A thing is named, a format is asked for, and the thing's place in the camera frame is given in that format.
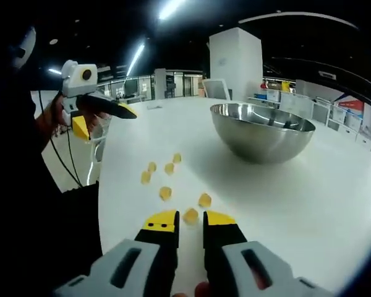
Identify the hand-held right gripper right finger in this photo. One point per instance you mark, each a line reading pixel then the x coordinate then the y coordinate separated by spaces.
pixel 235 266

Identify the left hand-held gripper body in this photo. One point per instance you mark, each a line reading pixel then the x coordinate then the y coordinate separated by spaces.
pixel 78 82

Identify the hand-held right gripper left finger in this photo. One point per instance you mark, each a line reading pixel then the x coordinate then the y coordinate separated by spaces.
pixel 133 266

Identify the group of yellow QQ candies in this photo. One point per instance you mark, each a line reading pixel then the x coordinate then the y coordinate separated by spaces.
pixel 165 193

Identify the stainless steel bowl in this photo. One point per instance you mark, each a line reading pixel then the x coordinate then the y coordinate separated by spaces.
pixel 259 139

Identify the person's left hand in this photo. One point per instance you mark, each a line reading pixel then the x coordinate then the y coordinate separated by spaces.
pixel 58 111

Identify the person's right hand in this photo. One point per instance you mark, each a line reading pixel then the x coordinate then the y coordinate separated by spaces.
pixel 202 289

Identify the small white object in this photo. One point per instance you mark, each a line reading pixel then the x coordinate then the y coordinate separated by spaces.
pixel 154 106

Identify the ceiling strip light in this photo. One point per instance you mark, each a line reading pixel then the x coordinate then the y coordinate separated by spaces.
pixel 171 8
pixel 136 58

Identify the white worn device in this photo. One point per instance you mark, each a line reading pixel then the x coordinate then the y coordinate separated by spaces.
pixel 26 46

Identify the white table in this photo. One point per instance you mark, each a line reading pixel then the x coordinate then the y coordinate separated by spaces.
pixel 250 198

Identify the person's black-clothed torso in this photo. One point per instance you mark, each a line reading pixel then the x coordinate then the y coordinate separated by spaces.
pixel 24 201

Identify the white office chair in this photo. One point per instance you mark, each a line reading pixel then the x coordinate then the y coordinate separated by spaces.
pixel 218 89

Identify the white square pillar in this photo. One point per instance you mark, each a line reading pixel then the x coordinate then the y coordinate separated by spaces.
pixel 235 55

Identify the yellow container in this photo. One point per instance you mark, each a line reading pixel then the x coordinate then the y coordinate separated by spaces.
pixel 285 86

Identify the row of white storage cabinets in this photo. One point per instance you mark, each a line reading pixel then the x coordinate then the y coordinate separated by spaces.
pixel 327 114

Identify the red blue wall banner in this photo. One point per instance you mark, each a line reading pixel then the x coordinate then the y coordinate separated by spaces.
pixel 351 108

